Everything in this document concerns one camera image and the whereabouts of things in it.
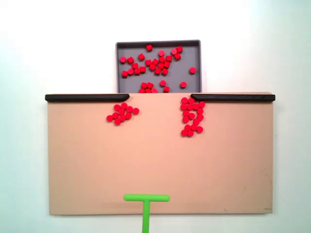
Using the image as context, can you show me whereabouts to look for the beige rectangular board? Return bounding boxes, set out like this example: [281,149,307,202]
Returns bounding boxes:
[47,91,276,216]

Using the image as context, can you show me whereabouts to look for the black guide rail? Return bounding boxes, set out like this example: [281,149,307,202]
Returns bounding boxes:
[190,93,276,102]
[45,94,130,102]

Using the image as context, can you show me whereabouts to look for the green T-shaped pusher tool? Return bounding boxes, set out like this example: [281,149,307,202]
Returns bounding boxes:
[123,193,171,233]

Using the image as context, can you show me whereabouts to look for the grey tray container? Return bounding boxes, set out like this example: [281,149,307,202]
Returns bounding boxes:
[115,39,203,94]

